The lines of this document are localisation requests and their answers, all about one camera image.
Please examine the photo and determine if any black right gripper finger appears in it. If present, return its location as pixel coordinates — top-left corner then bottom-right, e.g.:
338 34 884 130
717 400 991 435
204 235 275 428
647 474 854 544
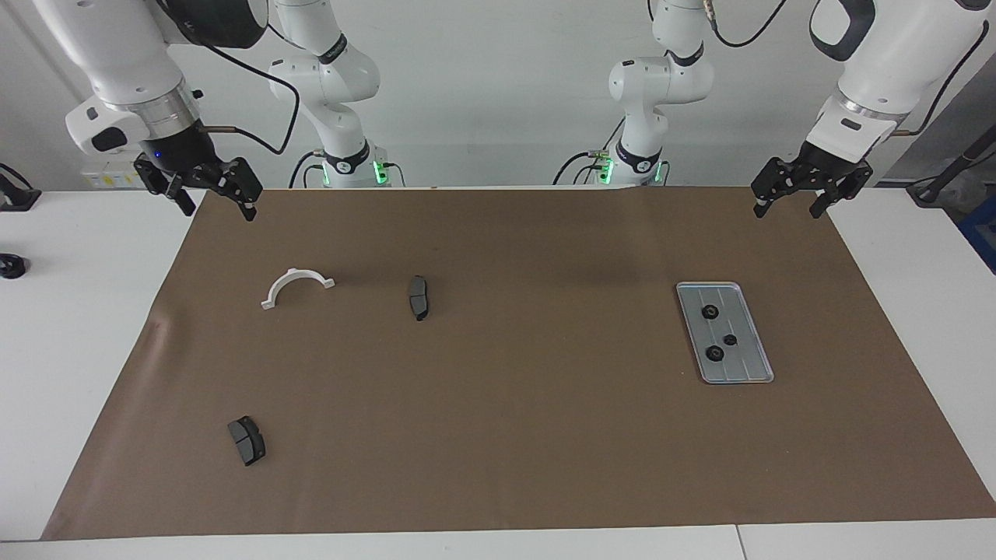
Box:
134 154 196 217
204 157 264 223

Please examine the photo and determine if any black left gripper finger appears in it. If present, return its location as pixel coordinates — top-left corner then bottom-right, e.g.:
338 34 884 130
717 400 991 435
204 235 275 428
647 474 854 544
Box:
751 157 796 219
808 160 875 219

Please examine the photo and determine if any silver metal tray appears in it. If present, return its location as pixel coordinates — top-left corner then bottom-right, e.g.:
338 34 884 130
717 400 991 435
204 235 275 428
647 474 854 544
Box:
675 282 776 385

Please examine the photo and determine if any black stand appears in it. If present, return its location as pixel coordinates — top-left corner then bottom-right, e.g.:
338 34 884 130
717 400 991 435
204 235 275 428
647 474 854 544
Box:
907 124 996 207

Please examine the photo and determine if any blue crate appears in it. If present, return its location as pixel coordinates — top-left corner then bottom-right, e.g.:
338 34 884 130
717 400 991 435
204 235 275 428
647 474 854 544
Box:
957 194 996 275

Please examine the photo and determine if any brown table mat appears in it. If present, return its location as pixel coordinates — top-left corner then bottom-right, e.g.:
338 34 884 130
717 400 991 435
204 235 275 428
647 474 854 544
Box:
40 187 996 541

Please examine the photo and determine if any white wall socket box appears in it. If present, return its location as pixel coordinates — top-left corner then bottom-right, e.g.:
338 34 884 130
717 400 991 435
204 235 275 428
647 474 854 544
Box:
81 150 166 190

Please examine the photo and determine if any black base cable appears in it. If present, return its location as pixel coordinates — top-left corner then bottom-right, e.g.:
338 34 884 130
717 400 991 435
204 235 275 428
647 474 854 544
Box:
554 152 604 186
288 150 324 189

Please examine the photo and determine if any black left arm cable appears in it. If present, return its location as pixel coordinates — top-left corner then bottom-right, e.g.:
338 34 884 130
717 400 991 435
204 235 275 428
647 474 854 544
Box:
704 0 991 137

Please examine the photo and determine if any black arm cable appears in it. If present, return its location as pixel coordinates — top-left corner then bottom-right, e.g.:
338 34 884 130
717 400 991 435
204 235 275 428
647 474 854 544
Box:
160 0 301 155
704 0 991 137

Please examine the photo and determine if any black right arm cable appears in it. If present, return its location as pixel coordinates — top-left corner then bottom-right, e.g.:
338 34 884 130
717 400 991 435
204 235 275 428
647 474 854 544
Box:
160 0 301 155

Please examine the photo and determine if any white semicircular bracket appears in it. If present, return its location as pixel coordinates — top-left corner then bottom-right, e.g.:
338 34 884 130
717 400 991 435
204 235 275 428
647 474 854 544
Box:
261 268 336 311

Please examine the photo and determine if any black clamp mount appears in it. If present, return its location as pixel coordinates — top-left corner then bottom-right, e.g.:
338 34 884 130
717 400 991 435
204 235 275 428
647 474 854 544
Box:
0 162 41 212

